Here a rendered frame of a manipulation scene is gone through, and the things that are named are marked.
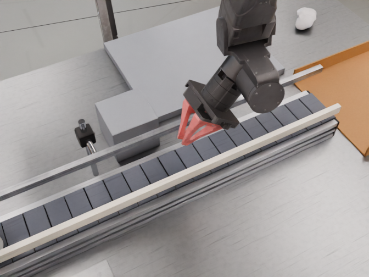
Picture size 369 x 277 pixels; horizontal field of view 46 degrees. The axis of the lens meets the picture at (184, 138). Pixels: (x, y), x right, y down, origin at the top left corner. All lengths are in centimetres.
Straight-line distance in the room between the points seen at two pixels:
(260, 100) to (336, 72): 52
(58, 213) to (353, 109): 69
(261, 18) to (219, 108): 17
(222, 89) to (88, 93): 44
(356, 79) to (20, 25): 210
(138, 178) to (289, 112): 36
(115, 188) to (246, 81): 33
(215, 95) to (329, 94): 43
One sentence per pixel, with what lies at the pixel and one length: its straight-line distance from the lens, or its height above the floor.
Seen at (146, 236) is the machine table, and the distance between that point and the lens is 83.
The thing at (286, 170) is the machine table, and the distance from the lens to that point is 93.
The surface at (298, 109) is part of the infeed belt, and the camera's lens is 98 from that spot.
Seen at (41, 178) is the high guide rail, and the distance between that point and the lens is 77.
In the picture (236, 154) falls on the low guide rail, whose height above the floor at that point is 91.
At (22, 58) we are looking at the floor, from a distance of 257.
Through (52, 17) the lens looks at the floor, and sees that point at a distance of 282.
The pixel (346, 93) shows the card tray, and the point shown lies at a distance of 111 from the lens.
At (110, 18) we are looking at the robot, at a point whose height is 66.
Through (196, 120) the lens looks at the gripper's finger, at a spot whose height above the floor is 102.
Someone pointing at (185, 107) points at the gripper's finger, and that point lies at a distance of 76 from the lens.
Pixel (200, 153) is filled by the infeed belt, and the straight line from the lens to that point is 87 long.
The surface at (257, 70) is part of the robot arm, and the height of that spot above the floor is 114.
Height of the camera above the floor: 157
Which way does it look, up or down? 51 degrees down
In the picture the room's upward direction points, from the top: straight up
